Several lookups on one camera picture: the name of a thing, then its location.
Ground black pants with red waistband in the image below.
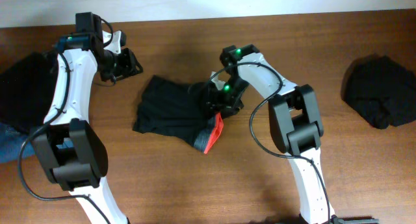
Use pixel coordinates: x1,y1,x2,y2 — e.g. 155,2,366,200
133,75,224,154

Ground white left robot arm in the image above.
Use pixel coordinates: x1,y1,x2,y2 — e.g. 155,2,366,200
31,31,142,223

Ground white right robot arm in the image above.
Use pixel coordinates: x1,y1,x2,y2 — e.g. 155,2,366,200
207,44,335,223

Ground black folded garment left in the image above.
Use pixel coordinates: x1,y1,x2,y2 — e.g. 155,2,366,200
1,51,58,134

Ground black folded garment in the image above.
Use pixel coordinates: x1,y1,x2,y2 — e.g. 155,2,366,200
1,51,58,134
341,55,415,129

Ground blue denim jeans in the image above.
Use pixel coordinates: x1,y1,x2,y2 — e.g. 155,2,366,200
1,123,29,164

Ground black folded garment right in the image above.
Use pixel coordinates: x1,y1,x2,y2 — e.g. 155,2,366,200
341,55,415,129

